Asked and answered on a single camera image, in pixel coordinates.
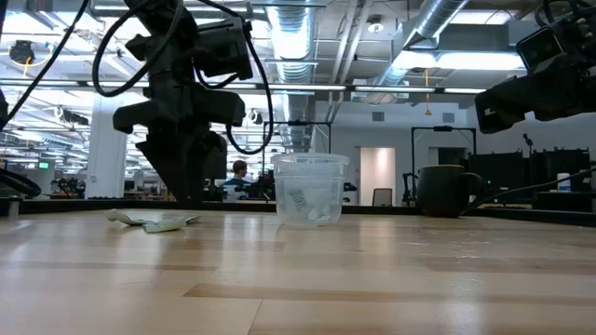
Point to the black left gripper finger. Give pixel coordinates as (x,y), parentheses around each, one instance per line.
(195,163)
(170,163)

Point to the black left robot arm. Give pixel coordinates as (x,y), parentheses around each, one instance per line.
(163,46)

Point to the person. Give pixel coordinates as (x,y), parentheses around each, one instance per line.
(238,170)

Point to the white building column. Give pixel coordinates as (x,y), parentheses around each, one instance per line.
(104,163)

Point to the black equipment cabinet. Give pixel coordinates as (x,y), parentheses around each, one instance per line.
(545,165)

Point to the dark mug yellow inside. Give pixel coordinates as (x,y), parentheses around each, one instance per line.
(442,191)

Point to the white wipes canister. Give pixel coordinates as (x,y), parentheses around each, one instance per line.
(564,182)

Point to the clear plastic deli cup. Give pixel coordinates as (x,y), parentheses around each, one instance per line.
(326,186)
(309,157)

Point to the long ceiling light strip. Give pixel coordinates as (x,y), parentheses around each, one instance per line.
(302,87)

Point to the white door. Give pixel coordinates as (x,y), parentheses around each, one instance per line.
(377,172)

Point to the grey office chair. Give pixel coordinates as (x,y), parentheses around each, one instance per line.
(382,197)

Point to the round ceiling sensor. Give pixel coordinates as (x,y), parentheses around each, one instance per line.
(375,27)

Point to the black ceiling device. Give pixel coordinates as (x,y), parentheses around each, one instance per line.
(22,52)

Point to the black gantry frame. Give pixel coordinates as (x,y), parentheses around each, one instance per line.
(442,128)
(302,123)

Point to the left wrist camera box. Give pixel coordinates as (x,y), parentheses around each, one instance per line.
(223,46)

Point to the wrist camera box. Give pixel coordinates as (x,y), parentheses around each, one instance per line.
(540,49)
(223,46)

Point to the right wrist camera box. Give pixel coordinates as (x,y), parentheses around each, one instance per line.
(540,49)

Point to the black aluminium table frame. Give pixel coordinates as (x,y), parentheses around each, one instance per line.
(70,206)

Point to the silver air duct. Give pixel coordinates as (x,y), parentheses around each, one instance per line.
(433,18)
(291,37)

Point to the wall vent grille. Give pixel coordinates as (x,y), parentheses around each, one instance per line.
(378,116)

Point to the silver metal post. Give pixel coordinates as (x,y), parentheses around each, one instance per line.
(14,207)

